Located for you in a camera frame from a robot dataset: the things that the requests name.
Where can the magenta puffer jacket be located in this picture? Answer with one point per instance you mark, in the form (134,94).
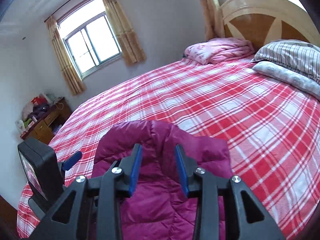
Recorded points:
(158,208)

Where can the left beige curtain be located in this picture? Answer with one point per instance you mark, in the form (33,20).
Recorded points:
(70,75)

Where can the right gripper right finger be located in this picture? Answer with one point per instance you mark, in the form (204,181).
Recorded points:
(245,215)

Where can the wooden headboard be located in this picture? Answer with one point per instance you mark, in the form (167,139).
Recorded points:
(264,21)

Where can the brown wooden desk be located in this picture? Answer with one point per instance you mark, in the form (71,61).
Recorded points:
(48,124)

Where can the beige curtain by headboard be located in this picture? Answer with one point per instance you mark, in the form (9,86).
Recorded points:
(213,20)

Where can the pink floral folded blanket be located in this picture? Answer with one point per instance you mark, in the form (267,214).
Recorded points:
(218,50)

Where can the right beige curtain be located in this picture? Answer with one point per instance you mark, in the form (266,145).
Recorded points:
(126,36)

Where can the clutter pile on desk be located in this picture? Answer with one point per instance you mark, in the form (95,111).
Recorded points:
(33,111)

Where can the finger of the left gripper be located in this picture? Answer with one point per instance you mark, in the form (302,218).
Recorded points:
(71,161)

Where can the window with metal frame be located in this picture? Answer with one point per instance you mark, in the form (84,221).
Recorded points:
(89,37)

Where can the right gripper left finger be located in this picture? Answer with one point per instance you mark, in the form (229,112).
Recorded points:
(70,216)

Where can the striped pillow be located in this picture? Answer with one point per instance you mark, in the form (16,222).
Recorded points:
(295,55)

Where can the red plaid bed cover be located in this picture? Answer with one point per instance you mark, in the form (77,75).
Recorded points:
(271,128)

